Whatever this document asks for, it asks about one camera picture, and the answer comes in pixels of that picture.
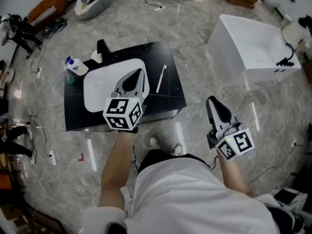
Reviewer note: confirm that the black bathtub faucet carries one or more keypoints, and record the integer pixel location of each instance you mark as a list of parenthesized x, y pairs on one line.
[(286, 62)]

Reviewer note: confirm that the white cup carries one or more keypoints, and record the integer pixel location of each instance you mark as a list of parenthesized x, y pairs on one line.
[(96, 56)]

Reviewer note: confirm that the black sink faucet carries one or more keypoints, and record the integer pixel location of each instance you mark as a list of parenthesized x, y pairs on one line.
[(103, 50)]

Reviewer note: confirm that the white bathtub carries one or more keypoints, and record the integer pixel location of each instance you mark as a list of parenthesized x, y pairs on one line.
[(226, 55)]

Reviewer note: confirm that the white power strip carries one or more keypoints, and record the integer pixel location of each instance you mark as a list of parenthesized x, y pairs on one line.
[(39, 72), (158, 8), (52, 158)]

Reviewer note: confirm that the person's left forearm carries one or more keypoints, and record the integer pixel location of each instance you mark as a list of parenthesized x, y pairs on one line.
[(114, 169)]

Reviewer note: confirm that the white toothbrush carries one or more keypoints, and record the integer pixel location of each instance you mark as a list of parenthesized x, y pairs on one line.
[(161, 79)]

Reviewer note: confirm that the black laptop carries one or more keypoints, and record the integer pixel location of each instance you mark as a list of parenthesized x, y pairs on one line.
[(284, 196)]

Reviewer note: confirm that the grey round seat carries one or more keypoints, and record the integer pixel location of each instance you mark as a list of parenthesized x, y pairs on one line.
[(93, 10)]

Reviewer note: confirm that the white soap bottle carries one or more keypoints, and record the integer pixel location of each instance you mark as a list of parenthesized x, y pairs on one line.
[(78, 67)]

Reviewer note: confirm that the white sink basin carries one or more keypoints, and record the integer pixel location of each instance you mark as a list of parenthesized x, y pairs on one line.
[(97, 89)]

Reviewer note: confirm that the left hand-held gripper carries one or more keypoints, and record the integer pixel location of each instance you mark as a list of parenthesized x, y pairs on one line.
[(122, 113)]

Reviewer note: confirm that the dark vanity cabinet black top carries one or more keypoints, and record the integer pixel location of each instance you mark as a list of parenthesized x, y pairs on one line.
[(170, 99)]

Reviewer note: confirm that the person's white shoe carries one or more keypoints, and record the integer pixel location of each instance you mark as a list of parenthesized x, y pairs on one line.
[(154, 143), (176, 149)]

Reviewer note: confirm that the person's black trousers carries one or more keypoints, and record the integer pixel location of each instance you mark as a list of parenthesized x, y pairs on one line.
[(158, 158)]

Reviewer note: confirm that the person's right white shoe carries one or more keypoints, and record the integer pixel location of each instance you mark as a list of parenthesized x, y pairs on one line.
[(176, 149)]

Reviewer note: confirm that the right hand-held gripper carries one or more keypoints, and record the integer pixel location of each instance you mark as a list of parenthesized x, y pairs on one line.
[(237, 144)]

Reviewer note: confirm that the black shoulder bag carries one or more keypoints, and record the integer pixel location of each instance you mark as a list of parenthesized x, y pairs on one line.
[(282, 219)]

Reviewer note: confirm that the person's right forearm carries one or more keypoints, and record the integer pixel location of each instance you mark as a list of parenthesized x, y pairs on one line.
[(232, 175)]

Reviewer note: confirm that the green cup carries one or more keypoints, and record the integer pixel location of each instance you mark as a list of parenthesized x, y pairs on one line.
[(68, 78)]

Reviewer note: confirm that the person's white shirt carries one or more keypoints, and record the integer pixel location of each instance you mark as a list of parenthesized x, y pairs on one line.
[(185, 199)]

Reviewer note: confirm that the person's left white shoe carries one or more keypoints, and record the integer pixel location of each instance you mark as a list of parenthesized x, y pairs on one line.
[(154, 143)]

